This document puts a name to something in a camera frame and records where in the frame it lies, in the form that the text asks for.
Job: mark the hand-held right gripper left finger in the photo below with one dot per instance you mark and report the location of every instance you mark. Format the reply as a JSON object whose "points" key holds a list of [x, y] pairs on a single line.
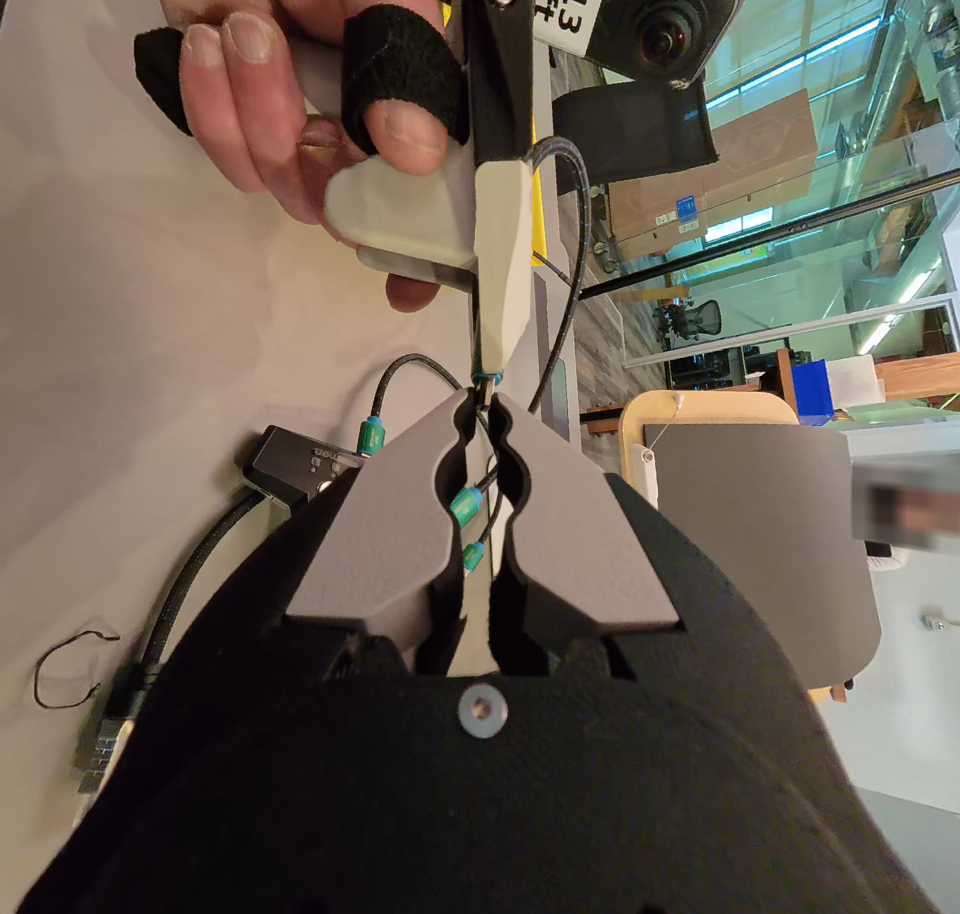
{"points": [[375, 554]]}

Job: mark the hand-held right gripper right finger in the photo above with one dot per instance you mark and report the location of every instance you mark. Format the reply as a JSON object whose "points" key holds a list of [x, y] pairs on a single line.
{"points": [[593, 554]]}

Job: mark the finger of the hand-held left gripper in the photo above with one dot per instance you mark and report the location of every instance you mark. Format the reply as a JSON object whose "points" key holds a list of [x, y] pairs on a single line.
{"points": [[503, 254]]}

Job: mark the dark monitor with wooden back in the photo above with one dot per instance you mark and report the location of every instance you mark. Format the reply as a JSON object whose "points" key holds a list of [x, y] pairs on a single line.
{"points": [[765, 554]]}

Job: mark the person's left hand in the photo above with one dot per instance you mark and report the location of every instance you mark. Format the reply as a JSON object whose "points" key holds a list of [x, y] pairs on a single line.
{"points": [[285, 59]]}

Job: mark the black office chair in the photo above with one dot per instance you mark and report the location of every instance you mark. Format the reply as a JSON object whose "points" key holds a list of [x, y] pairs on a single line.
{"points": [[645, 127]]}

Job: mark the brown cardboard box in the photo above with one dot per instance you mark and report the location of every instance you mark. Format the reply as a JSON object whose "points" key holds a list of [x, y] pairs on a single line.
{"points": [[720, 164]]}

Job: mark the black mesh swivel chair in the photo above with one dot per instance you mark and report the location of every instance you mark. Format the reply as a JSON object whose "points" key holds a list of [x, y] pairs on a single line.
{"points": [[698, 319]]}

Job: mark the blue storage bin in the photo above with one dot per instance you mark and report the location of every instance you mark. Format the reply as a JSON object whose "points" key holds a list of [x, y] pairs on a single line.
{"points": [[810, 389]]}

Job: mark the black boom pole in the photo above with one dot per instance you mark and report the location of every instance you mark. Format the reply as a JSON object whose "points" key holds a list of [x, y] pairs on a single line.
{"points": [[780, 232]]}

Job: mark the thin dark twist tie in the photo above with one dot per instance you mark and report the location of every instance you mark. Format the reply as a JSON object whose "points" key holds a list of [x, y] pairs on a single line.
{"points": [[75, 667]]}

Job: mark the brown wooden side desk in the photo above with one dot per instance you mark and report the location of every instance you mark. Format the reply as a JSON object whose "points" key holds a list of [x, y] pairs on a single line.
{"points": [[900, 374]]}

